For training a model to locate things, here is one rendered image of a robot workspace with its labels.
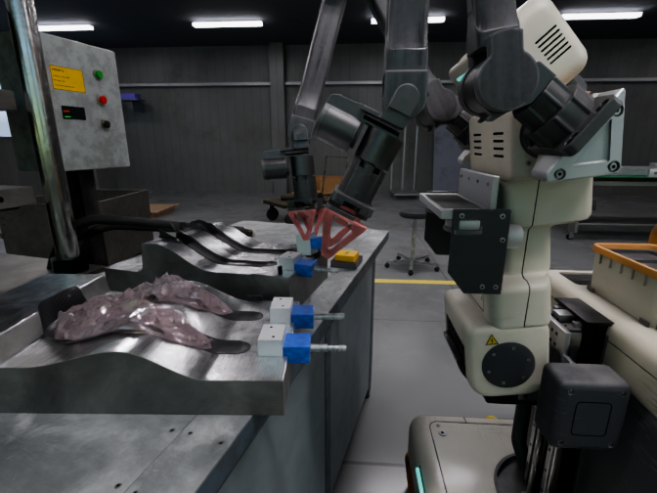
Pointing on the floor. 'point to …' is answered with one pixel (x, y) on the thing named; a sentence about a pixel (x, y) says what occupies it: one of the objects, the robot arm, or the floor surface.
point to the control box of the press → (73, 120)
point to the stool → (413, 241)
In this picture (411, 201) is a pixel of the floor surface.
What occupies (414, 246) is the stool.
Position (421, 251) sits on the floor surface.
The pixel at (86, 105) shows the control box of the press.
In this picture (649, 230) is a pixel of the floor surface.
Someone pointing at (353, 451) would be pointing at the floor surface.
